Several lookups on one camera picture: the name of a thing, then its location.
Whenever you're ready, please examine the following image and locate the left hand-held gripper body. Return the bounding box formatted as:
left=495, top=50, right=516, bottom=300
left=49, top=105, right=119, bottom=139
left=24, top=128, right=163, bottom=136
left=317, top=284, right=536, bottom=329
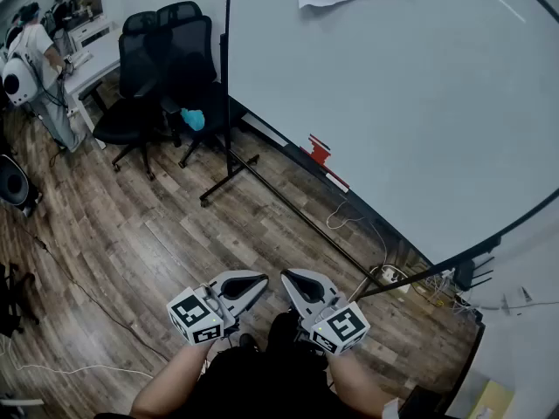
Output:
left=166, top=282, right=240, bottom=346

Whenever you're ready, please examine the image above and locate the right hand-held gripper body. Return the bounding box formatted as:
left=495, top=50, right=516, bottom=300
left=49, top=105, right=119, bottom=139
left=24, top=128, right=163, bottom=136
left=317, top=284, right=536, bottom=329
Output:
left=299, top=292, right=371, bottom=356

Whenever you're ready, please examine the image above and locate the white whiteboard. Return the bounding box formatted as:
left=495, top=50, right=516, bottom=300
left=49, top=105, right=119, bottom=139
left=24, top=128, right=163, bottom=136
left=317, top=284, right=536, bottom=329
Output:
left=220, top=0, right=559, bottom=274

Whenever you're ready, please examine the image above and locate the person's right forearm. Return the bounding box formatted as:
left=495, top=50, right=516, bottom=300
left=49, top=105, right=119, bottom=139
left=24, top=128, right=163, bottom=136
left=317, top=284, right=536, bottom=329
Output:
left=327, top=350, right=401, bottom=419

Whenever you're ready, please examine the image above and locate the person's left forearm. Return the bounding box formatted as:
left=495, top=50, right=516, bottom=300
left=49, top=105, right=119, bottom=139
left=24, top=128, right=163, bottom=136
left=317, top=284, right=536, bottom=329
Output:
left=130, top=342, right=210, bottom=419

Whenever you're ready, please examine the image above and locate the red whiteboard eraser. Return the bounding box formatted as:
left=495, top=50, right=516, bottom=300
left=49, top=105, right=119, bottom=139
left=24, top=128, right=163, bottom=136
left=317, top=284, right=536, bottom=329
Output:
left=300, top=134, right=333, bottom=166

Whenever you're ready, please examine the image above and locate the white power strip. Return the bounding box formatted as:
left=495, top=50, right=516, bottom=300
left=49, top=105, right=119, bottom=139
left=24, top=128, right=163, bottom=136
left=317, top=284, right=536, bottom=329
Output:
left=369, top=264, right=412, bottom=295

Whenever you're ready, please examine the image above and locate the person's black clothing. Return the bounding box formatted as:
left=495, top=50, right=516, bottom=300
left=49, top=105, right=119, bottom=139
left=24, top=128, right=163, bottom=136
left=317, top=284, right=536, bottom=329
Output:
left=93, top=311, right=350, bottom=419

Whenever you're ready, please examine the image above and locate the black flat panel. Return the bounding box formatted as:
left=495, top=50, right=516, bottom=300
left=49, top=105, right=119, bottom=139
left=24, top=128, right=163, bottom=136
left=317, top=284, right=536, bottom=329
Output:
left=405, top=384, right=451, bottom=419

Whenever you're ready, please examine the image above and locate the black router with antennas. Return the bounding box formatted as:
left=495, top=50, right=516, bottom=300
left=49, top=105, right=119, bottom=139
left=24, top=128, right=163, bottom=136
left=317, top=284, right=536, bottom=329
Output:
left=452, top=256, right=497, bottom=292

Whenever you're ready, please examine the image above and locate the black marker tray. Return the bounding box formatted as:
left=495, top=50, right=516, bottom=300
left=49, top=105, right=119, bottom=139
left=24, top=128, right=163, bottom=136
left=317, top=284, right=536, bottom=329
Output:
left=238, top=110, right=351, bottom=195

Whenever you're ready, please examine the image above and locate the teal cloth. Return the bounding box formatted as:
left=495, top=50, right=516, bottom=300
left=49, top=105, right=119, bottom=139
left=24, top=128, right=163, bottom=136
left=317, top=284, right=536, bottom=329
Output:
left=180, top=107, right=205, bottom=133

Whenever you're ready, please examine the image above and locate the yellow cardboard box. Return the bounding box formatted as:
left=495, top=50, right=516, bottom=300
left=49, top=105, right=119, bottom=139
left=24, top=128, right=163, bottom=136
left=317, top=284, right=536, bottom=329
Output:
left=465, top=380, right=516, bottom=419

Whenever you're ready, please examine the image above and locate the black folding stand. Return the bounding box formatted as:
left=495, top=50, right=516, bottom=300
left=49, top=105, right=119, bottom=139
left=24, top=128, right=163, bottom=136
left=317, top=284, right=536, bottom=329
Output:
left=0, top=262, right=40, bottom=339

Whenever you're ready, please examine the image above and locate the black mesh office chair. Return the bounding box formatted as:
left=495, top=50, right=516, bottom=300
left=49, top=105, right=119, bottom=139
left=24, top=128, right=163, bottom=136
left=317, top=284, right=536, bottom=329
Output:
left=143, top=1, right=248, bottom=169
left=93, top=10, right=176, bottom=182

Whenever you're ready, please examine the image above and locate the white desk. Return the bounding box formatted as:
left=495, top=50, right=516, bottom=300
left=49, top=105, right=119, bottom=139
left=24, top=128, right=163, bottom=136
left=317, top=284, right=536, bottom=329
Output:
left=60, top=31, right=123, bottom=150

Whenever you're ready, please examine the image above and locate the white low cabinet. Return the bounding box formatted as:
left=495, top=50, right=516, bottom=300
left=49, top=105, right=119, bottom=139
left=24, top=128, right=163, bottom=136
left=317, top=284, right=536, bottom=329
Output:
left=67, top=15, right=115, bottom=52

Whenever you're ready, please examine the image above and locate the white round backpack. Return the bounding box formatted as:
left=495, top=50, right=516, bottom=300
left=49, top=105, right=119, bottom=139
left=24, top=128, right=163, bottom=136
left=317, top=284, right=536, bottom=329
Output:
left=2, top=56, right=44, bottom=107

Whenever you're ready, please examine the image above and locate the thin white cable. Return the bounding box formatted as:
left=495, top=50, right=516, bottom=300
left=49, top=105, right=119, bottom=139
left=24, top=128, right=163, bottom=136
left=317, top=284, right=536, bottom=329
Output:
left=326, top=198, right=390, bottom=274

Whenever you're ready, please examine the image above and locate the black floor cable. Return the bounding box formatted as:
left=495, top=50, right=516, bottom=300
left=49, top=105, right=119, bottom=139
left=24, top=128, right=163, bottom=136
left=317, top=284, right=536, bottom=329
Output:
left=0, top=216, right=170, bottom=362

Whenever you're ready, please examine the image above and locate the white cable bundle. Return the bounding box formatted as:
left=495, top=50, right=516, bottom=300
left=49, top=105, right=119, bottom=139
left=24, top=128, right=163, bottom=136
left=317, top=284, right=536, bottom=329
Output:
left=412, top=272, right=484, bottom=318

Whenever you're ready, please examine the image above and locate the white floor cable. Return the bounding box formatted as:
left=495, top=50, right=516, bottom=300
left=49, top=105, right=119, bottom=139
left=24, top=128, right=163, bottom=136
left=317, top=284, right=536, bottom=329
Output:
left=0, top=333, right=155, bottom=381

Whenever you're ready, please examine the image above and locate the black metal frame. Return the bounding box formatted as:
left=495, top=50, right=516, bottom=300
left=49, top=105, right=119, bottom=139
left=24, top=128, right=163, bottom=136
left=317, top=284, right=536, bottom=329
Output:
left=443, top=310, right=487, bottom=419

